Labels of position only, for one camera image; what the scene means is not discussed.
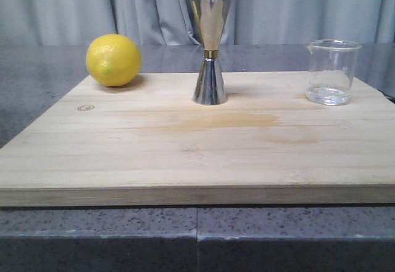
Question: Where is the steel cocktail jigger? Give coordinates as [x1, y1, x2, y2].
[190, 0, 232, 105]

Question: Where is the clear glass beaker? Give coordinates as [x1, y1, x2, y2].
[306, 39, 361, 106]

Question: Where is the wooden cutting board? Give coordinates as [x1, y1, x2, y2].
[1, 72, 394, 207]

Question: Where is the yellow lemon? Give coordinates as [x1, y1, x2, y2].
[86, 34, 142, 87]

